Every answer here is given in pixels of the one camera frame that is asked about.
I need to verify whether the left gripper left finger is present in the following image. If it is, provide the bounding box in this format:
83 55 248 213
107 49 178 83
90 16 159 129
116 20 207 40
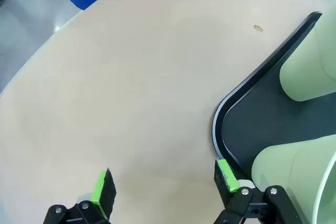
43 167 117 224

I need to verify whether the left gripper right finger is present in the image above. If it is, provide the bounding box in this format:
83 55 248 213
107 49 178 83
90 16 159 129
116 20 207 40
214 158 302 224

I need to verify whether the light green tall cup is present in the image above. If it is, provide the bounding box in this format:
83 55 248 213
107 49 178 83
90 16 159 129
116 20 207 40
279 0 336 102
251 134 336 224

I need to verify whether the black plastic serving tray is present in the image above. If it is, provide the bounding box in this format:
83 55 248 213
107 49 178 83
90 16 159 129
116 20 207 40
212 11 336 183

